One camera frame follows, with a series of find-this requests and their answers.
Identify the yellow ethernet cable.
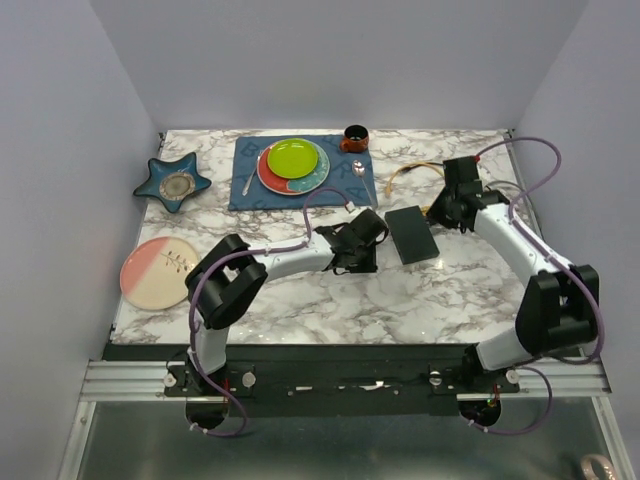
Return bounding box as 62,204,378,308
385,162,447,200

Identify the black network switch box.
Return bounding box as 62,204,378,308
384,206,440,265

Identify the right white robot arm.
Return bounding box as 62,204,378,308
427,156,601,392

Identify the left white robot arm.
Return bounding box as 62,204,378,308
185,208,389,395

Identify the silver spoon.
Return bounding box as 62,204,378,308
352,160,378,210

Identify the red and teal plate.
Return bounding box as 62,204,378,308
257,142,331,196

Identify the lime green plate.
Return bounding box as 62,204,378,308
267,138,319,180

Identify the brown ceramic mug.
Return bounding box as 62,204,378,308
339,124,369,154

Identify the silver fork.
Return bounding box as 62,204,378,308
242,150,264,197

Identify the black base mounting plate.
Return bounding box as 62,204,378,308
163,344,521,419

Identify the blue star shaped dish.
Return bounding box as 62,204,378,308
133,152,212,214

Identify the pink and cream plate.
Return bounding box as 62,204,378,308
119,236,200,311

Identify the aluminium rail frame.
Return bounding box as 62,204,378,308
59,359,636,479

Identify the pink ring object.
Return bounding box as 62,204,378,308
580,454,618,480

